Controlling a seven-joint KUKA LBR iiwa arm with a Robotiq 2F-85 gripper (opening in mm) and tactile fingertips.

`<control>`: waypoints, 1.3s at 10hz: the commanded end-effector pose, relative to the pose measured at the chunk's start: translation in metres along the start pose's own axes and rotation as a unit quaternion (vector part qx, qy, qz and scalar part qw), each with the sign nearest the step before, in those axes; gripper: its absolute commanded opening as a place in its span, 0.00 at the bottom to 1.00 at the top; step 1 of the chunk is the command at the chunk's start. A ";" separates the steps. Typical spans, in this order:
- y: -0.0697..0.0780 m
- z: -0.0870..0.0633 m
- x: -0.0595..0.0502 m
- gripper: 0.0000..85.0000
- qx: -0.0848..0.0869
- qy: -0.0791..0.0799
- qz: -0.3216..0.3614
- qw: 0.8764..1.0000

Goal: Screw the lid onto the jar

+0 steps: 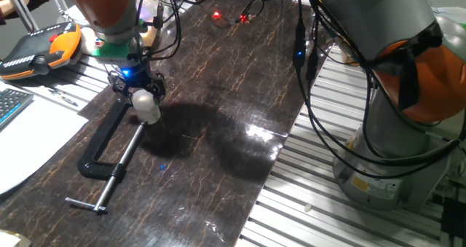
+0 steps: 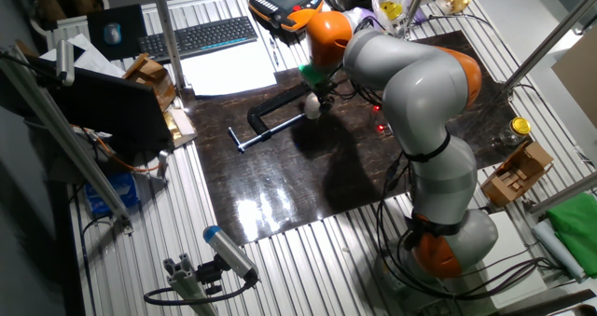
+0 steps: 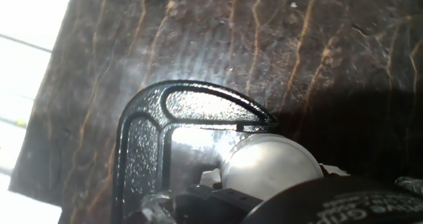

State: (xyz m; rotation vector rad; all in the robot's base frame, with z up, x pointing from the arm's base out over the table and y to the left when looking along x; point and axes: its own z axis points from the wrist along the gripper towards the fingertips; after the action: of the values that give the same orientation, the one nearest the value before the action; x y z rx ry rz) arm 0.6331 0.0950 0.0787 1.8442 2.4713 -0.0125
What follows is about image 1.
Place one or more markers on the black computer keyboard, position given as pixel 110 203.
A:
pixel 12 105

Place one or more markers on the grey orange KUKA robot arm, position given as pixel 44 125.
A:
pixel 378 14

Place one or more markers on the bag of yellow sponges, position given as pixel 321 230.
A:
pixel 147 17

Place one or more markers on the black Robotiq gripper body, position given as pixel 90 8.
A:
pixel 134 75

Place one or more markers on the orange black teach pendant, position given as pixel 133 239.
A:
pixel 36 54

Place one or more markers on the white egg shaped object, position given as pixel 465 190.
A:
pixel 87 41

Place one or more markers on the gripper finger with silver pad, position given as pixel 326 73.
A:
pixel 117 85

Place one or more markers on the small white plastic scrap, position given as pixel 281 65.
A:
pixel 308 207

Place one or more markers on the translucent white plastic lid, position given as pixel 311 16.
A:
pixel 143 98

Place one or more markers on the green wrist mount plate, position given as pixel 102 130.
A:
pixel 111 50

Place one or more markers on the small circuit board red light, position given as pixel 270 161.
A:
pixel 229 19

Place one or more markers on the dark marble pattern mat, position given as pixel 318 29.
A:
pixel 200 188

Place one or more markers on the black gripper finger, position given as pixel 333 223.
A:
pixel 158 88

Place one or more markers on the large white paper sheet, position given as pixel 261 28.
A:
pixel 32 141

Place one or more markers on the black metal C-clamp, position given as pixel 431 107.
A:
pixel 98 145

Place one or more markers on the open cardboard box wooden blocks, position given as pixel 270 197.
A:
pixel 347 59

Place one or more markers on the dark pen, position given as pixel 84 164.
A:
pixel 62 97

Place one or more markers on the black box device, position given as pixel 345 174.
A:
pixel 453 218

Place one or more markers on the forearm in dark red sleeve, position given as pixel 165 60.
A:
pixel 11 8

